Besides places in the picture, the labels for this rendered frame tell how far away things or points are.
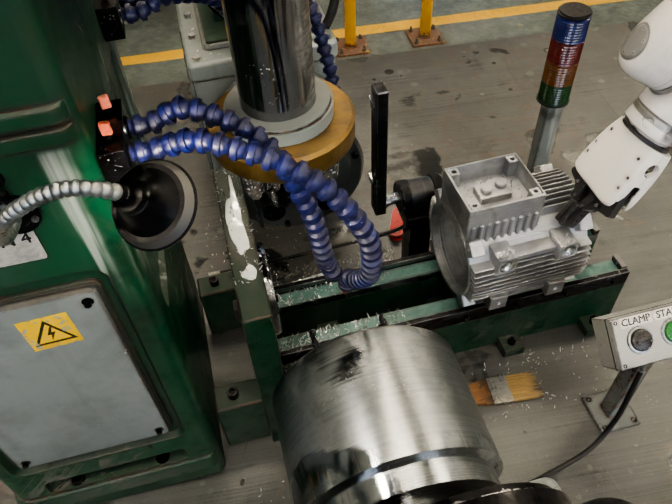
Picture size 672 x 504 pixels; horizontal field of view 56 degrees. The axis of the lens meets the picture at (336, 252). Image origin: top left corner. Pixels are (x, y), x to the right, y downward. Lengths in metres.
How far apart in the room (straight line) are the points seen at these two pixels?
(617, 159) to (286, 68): 0.49
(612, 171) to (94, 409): 0.75
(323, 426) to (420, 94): 1.18
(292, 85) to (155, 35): 3.14
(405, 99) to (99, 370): 1.17
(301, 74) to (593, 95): 1.21
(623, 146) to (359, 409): 0.51
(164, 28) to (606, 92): 2.66
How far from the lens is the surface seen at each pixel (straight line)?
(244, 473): 1.09
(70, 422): 0.89
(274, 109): 0.72
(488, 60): 1.90
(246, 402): 1.01
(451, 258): 1.12
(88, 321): 0.72
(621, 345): 0.93
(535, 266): 1.02
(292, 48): 0.69
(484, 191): 0.98
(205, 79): 1.25
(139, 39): 3.82
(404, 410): 0.71
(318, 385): 0.75
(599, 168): 0.98
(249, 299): 0.83
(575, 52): 1.29
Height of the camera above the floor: 1.79
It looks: 49 degrees down
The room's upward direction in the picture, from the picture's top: 4 degrees counter-clockwise
